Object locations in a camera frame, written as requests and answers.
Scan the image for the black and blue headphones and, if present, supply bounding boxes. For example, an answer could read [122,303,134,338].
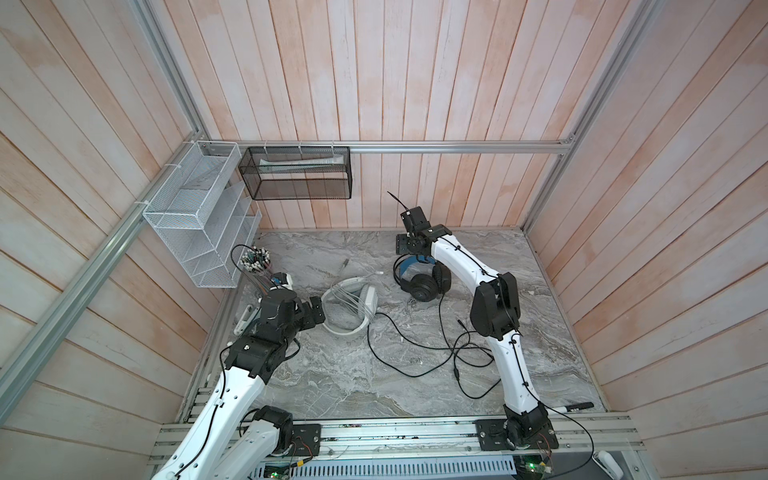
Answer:
[393,255,452,302]

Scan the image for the white headphones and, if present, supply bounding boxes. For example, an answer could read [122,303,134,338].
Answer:
[321,271,383,337]

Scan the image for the black headphone cable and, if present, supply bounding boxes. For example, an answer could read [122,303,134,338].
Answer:
[366,293,502,401]

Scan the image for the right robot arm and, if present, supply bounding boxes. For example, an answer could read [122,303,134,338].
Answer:
[396,225,551,449]

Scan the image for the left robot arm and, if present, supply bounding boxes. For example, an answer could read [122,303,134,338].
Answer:
[154,287,325,479]

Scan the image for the clear cup of pencils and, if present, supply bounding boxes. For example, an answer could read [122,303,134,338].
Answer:
[238,245,279,291]

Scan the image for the black marker pen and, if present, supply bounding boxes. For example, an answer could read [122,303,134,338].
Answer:
[554,401,595,414]

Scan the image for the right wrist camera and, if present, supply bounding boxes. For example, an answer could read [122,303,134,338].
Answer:
[400,206,431,235]

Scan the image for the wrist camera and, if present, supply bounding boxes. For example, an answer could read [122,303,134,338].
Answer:
[269,272,294,290]
[400,206,431,235]

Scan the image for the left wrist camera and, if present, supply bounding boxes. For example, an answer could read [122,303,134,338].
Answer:
[269,272,294,290]

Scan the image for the horizontal aluminium wall rail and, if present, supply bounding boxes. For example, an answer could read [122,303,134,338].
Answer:
[207,140,574,154]

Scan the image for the white wire mesh shelf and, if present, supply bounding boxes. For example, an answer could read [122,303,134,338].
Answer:
[144,141,262,289]

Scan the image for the black wire mesh basket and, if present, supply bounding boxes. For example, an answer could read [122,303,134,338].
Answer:
[238,146,353,201]

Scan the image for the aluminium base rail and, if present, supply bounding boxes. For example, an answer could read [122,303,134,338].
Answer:
[146,413,649,480]

